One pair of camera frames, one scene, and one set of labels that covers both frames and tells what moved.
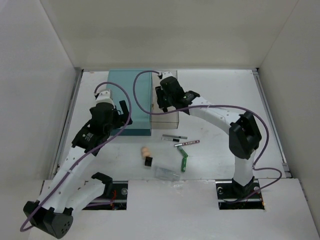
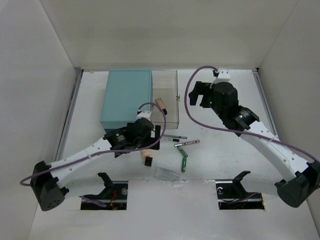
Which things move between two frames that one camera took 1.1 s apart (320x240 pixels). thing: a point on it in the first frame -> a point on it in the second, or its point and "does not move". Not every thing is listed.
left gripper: (117, 115) -> (155, 137)
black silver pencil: (170, 139) does not move
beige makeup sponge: (145, 152) does not move
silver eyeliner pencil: (174, 136) does not move
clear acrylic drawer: (166, 121) does not move
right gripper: (160, 92) -> (200, 88)
